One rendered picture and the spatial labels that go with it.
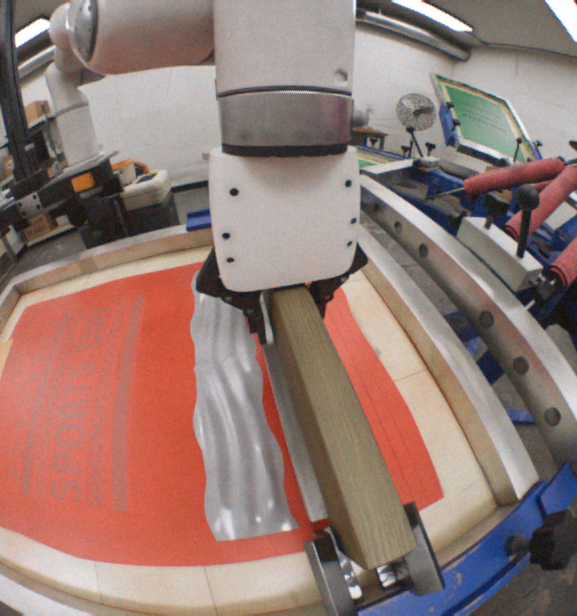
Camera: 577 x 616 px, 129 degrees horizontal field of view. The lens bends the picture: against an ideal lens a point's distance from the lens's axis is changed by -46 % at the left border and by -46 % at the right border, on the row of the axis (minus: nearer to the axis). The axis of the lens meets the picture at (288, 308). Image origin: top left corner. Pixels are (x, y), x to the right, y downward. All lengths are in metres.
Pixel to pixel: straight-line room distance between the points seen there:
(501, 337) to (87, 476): 0.46
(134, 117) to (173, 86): 0.69
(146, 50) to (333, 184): 0.14
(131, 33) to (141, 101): 3.94
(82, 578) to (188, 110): 4.04
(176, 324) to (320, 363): 0.23
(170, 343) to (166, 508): 0.19
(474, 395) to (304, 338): 0.19
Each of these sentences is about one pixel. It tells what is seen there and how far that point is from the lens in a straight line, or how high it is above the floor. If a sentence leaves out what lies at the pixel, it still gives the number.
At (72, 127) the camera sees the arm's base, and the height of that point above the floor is 1.25.
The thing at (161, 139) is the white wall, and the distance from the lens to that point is 4.05.
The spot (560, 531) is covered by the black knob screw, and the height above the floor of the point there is 1.06.
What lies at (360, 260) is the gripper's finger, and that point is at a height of 1.07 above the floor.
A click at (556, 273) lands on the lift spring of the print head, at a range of 0.51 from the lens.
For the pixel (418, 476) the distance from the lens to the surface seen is 0.26.
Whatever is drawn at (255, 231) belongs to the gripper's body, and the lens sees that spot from 0.15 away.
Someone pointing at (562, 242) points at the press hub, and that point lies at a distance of 0.83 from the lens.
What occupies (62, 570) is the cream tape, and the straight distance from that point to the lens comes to 0.35.
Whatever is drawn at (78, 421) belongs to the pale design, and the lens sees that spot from 0.34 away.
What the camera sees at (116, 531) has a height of 0.96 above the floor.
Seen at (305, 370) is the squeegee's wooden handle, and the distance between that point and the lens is 0.15.
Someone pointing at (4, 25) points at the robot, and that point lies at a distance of 1.03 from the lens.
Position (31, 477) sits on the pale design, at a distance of 0.38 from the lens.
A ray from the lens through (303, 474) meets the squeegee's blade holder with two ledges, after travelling 0.20.
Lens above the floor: 1.19
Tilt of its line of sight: 46 degrees down
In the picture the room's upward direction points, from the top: straight up
